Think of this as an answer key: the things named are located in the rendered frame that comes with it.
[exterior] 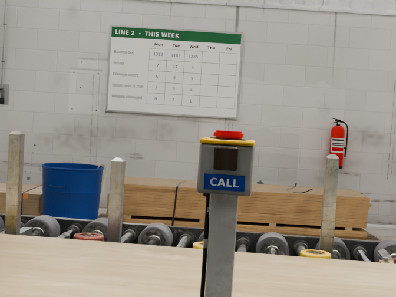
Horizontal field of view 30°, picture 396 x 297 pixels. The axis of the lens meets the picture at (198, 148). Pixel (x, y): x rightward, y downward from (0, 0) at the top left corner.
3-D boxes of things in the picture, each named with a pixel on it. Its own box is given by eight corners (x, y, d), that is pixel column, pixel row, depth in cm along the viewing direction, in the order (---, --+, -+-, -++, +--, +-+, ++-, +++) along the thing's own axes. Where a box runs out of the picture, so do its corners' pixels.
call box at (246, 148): (250, 202, 93) (254, 141, 93) (195, 198, 94) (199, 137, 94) (251, 195, 100) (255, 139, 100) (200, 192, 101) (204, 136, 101)
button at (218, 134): (243, 145, 95) (243, 132, 95) (211, 143, 95) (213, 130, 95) (243, 144, 99) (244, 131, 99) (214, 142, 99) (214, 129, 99)
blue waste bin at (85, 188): (98, 252, 624) (102, 167, 620) (30, 248, 623) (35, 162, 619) (106, 240, 682) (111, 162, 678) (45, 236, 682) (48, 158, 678)
